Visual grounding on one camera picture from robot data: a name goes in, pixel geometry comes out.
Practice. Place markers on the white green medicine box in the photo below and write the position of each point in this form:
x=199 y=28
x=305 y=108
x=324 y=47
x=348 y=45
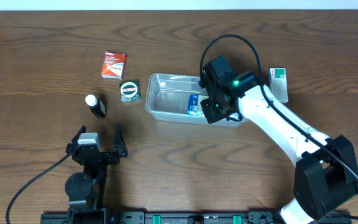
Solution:
x=278 y=84

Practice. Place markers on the blue fever patch box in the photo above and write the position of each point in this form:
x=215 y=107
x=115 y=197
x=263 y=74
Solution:
x=194 y=108

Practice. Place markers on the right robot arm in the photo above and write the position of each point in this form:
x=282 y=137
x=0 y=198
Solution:
x=326 y=170

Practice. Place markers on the black bottle white cap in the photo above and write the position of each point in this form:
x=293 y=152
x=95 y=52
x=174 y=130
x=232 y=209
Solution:
x=96 y=106

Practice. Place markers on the red white medicine box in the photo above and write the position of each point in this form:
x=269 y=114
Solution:
x=113 y=65

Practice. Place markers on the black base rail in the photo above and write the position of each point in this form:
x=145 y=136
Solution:
x=253 y=217

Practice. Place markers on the green Zam-Buk box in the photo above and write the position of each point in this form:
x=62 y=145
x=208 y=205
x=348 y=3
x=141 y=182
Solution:
x=130 y=91

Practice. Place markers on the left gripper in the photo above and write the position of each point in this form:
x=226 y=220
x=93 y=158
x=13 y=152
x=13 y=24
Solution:
x=119 y=147

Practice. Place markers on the clear plastic container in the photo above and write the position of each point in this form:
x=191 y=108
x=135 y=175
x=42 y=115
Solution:
x=168 y=96

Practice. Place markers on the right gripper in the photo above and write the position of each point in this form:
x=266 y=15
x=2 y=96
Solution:
x=206 y=112

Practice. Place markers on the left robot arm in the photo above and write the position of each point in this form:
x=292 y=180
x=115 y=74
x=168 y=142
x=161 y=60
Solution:
x=85 y=189

